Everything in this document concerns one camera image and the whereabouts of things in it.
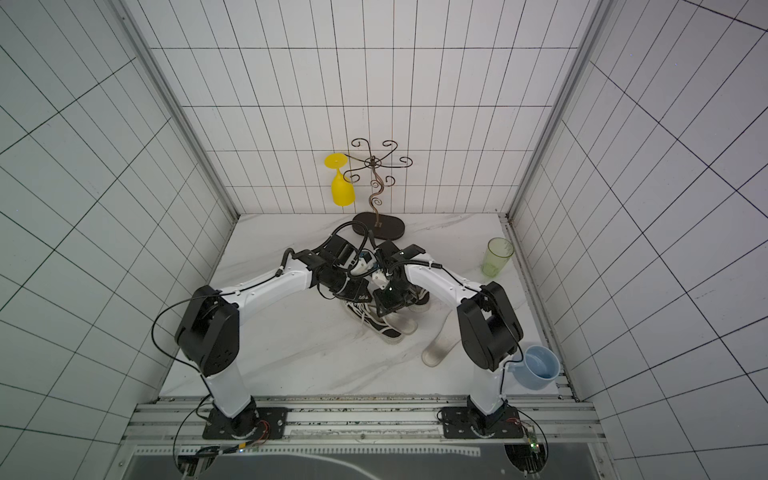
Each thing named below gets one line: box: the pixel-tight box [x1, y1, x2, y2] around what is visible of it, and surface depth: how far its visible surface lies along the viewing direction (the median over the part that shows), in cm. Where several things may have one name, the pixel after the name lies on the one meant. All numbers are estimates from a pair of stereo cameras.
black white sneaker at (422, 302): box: [408, 285, 431, 313], surface depth 92 cm
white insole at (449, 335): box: [421, 310, 462, 367], surface depth 87 cm
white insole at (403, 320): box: [384, 306, 418, 335], surface depth 81 cm
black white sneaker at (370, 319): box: [345, 300, 404, 345], surface depth 85 cm
